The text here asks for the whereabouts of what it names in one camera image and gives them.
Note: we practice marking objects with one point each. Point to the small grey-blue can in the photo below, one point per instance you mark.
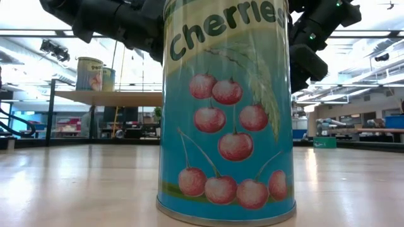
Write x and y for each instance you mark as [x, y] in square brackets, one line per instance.
[110, 80]

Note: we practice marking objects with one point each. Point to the tall grey peaches can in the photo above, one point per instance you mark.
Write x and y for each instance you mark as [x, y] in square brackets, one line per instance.
[88, 75]

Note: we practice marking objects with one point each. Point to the tall blue cherries can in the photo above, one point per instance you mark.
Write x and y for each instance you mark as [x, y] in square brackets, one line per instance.
[227, 126]

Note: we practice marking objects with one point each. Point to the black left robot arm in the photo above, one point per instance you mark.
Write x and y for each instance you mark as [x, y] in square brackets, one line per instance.
[94, 15]

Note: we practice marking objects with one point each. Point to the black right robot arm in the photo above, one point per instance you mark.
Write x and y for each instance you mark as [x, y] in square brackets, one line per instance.
[328, 15]

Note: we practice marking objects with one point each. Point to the wooden shelf with black legs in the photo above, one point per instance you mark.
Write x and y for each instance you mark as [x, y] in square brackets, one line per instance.
[110, 98]

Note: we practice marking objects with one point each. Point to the small black ceiling device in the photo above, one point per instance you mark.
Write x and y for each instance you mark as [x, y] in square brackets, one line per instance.
[382, 57]

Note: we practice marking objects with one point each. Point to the green box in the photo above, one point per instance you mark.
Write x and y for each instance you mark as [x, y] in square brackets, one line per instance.
[325, 142]

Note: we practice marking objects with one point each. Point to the potted green plant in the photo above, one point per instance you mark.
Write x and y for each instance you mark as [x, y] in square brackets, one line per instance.
[157, 112]

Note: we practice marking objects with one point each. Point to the blue storage bin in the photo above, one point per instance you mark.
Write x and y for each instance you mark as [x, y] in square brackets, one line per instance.
[394, 122]

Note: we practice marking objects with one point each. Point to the black ceiling camera rig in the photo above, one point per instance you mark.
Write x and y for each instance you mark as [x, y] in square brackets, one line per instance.
[55, 50]

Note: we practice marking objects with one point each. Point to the black metal table frame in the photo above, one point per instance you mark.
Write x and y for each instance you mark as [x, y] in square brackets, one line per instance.
[94, 142]

